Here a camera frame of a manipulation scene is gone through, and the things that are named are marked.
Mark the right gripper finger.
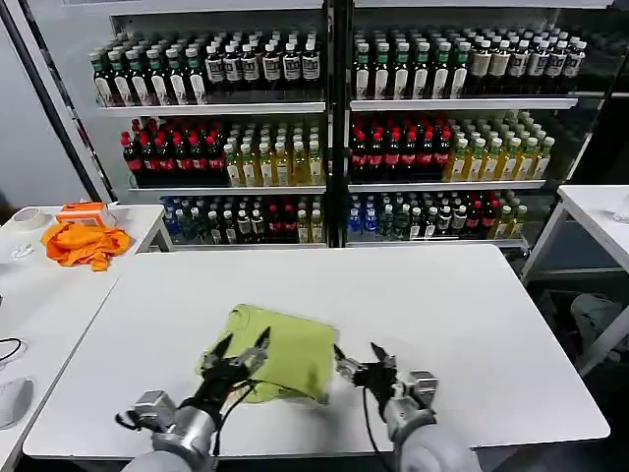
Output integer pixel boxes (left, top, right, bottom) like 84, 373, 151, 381
370, 341, 398, 370
333, 343, 366, 384

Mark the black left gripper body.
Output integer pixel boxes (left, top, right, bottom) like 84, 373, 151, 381
193, 361, 256, 410

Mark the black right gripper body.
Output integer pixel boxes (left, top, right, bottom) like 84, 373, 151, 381
358, 362, 403, 408

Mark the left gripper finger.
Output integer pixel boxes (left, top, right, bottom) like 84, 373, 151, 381
202, 332, 235, 370
233, 325, 272, 370

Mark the green shirt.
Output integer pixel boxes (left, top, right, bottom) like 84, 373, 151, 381
195, 303, 341, 406

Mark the white side table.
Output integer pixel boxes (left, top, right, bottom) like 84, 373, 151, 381
0, 204, 174, 255

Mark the orange cloth pile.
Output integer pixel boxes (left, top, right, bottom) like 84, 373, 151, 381
41, 221, 134, 272

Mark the orange and white box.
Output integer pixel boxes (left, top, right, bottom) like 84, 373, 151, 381
54, 201, 112, 228

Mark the grey rounded device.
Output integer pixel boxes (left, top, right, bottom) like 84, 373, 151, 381
0, 377, 34, 430

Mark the shelf rack with bottles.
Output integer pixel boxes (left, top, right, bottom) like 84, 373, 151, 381
87, 12, 329, 249
347, 7, 610, 250

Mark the white tape roll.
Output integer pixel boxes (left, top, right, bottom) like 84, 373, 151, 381
12, 206, 48, 230

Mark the white table with legs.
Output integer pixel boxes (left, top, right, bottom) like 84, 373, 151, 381
520, 184, 629, 378

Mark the black slanted pole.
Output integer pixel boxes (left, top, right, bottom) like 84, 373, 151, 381
0, 0, 105, 204

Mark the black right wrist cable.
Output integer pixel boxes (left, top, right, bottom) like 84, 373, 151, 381
362, 385, 384, 461

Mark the thin black cable loop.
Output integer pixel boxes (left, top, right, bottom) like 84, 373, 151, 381
0, 336, 29, 368

